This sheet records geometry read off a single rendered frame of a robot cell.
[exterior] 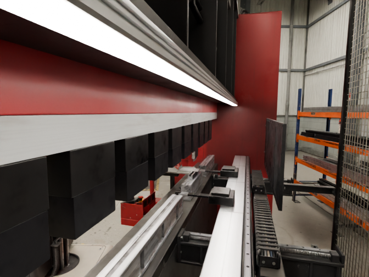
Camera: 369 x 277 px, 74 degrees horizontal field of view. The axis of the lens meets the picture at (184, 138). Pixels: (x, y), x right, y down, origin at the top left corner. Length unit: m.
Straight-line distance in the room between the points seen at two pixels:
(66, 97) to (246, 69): 2.15
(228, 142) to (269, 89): 0.62
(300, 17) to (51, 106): 9.94
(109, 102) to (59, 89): 0.15
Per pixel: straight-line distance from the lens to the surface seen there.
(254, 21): 2.60
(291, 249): 1.14
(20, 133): 0.40
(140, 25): 0.23
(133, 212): 1.67
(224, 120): 2.47
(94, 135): 0.53
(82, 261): 2.18
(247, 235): 0.91
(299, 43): 9.97
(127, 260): 0.80
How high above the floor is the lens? 1.40
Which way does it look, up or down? 6 degrees down
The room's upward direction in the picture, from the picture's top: straight up
